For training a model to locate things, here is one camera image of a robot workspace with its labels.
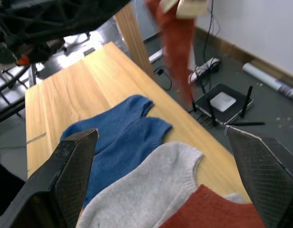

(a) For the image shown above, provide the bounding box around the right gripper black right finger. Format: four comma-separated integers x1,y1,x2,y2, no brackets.
224,125,293,228

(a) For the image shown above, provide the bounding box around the black metal chair frame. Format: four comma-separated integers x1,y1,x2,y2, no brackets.
0,63,38,127

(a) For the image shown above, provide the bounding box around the wooden hanger stand post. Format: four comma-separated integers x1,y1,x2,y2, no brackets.
114,3,157,82

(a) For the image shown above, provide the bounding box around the small white box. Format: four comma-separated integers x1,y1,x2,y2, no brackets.
209,92,237,113

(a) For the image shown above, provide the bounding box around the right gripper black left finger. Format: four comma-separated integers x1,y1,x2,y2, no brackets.
0,128,99,228

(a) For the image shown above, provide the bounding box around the white rolled paper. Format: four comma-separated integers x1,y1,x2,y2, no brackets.
242,62,293,105

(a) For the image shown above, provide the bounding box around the light grey sock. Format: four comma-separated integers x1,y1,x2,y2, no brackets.
224,192,247,204
76,142,205,228

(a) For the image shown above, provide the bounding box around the black power cable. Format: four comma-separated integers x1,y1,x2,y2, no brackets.
202,0,221,63

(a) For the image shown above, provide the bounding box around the blue sock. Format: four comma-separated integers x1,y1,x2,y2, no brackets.
59,94,154,155
83,116,173,210

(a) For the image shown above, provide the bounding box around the black looped cable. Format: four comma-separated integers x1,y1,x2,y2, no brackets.
153,66,173,91

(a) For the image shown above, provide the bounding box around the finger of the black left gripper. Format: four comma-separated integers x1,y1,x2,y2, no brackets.
3,0,132,42

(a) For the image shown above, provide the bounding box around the grey tape strip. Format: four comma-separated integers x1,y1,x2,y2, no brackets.
26,132,48,145

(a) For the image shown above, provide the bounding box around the rust red sock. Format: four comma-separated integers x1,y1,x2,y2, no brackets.
158,184,266,228
145,0,197,109

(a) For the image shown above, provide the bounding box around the white power strip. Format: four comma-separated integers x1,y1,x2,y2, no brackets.
187,57,223,85

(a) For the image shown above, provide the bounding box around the black router with antennas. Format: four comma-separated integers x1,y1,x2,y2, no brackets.
192,83,266,128

